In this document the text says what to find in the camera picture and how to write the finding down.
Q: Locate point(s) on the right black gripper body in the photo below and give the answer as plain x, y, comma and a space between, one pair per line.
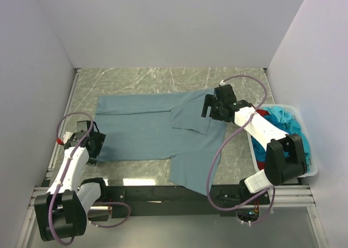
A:
216, 112

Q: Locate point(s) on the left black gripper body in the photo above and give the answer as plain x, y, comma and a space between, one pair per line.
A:
98, 138

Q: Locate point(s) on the grey blue t shirt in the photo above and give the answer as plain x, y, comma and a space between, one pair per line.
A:
162, 126

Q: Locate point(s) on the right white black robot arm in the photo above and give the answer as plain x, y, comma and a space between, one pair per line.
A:
284, 152

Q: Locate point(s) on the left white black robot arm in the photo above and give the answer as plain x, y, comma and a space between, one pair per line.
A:
62, 212

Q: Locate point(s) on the red t shirt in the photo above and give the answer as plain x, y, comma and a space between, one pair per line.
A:
262, 112

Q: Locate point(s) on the bright blue t shirt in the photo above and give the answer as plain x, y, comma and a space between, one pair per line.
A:
287, 121

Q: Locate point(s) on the black base crossbar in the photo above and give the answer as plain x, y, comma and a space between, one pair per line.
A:
157, 200

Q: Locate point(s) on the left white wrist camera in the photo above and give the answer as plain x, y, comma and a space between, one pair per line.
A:
63, 140

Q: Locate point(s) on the aluminium frame rail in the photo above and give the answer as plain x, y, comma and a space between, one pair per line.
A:
285, 196

